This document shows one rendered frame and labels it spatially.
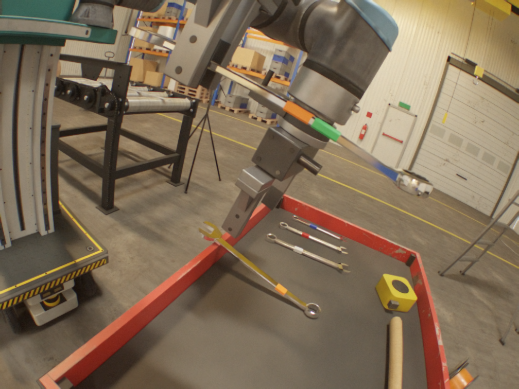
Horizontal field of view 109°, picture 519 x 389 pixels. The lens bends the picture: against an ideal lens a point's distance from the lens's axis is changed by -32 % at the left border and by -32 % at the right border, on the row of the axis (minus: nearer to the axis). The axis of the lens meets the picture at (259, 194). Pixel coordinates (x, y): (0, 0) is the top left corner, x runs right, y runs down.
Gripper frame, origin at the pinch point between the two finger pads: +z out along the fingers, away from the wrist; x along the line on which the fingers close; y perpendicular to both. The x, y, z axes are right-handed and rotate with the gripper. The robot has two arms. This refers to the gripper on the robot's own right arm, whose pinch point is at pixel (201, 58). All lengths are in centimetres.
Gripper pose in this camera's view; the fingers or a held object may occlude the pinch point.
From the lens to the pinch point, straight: 21.6
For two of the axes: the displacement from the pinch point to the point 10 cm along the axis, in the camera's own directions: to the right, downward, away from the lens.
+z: -4.7, 7.8, 4.1
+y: -8.3, -5.5, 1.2
